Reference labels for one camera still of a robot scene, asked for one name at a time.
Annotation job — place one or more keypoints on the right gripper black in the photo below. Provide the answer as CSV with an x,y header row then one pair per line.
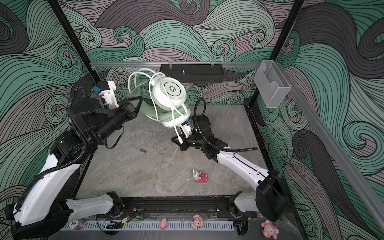
x,y
185,145

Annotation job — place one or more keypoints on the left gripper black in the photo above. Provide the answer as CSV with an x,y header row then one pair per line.
x,y
130,112

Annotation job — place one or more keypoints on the mint green headphones with cable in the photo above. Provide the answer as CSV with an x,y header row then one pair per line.
x,y
165,98

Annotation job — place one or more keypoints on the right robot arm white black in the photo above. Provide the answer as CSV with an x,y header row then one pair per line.
x,y
271,196

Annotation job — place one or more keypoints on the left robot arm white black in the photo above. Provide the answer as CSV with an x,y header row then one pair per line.
x,y
42,210

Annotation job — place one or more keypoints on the pink toy on table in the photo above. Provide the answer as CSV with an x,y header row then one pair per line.
x,y
198,177

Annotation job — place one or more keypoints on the pink white doll toy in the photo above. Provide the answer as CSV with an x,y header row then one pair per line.
x,y
197,222

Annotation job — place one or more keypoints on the small pink figure toy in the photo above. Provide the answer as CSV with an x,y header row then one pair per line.
x,y
163,224

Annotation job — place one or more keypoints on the pink pig plush toy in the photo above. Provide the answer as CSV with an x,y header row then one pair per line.
x,y
270,231

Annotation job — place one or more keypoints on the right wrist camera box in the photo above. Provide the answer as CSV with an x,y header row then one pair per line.
x,y
187,127

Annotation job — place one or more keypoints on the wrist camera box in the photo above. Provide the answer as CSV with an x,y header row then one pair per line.
x,y
106,90
187,127

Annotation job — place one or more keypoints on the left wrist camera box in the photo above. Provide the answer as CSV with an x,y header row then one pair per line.
x,y
106,90

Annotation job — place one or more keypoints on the black perforated wall tray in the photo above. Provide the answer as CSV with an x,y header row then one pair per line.
x,y
199,74

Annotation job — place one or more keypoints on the aluminium wall rail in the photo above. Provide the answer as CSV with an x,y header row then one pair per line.
x,y
138,64

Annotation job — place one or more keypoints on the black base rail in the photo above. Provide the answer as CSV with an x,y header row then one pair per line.
x,y
177,204

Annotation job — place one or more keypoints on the clear plastic wall bin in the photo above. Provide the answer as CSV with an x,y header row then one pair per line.
x,y
272,83

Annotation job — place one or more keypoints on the white slotted cable duct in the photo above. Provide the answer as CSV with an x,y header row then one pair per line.
x,y
155,226

